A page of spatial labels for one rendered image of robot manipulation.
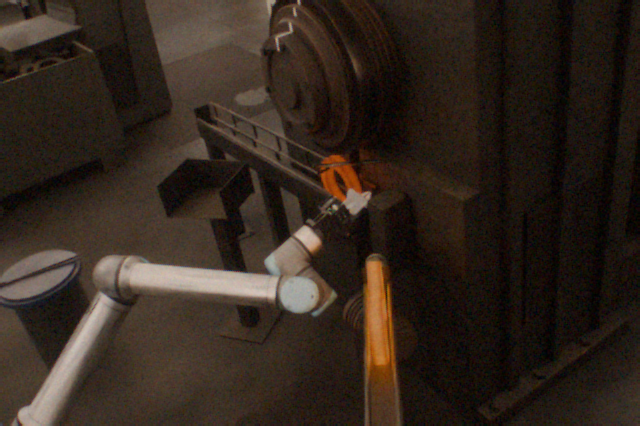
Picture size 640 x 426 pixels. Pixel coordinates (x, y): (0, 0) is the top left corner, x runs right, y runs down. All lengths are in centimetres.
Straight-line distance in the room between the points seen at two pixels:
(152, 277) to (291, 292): 39
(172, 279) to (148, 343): 105
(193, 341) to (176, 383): 22
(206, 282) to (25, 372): 138
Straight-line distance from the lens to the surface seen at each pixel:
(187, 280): 171
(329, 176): 200
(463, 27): 147
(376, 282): 153
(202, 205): 233
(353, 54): 160
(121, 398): 259
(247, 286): 165
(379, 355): 142
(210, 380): 250
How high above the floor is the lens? 175
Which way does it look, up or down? 33 degrees down
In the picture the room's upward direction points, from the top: 11 degrees counter-clockwise
